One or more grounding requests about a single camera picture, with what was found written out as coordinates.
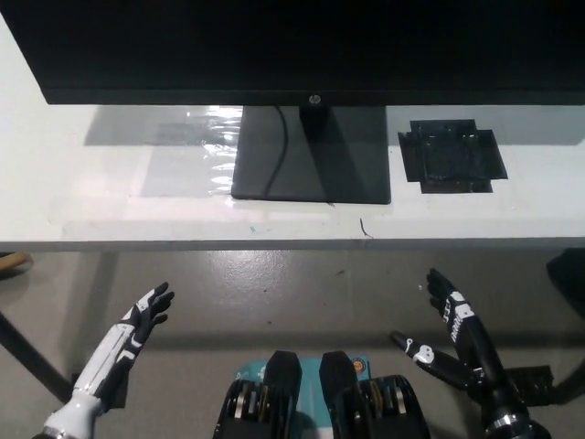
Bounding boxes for glossy black monitor stand base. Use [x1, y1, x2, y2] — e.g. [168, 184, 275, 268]
[230, 104, 394, 206]

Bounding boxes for black table leg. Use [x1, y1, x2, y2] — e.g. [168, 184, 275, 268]
[0, 309, 78, 404]

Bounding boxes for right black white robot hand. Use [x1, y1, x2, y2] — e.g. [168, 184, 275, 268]
[388, 267, 512, 407]

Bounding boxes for clear plastic film sheet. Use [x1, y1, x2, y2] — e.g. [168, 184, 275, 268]
[140, 105, 244, 200]

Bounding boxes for tan wooden object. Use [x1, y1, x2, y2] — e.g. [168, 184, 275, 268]
[0, 251, 34, 282]

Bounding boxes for black HP monitor screen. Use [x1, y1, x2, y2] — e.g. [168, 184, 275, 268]
[0, 0, 585, 108]

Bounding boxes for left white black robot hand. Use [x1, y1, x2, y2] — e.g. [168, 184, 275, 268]
[72, 282, 176, 402]

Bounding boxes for black tape patch on table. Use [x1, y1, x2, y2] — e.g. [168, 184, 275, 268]
[396, 119, 510, 196]

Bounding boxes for black bulky object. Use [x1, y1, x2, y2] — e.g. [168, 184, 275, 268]
[545, 249, 585, 317]

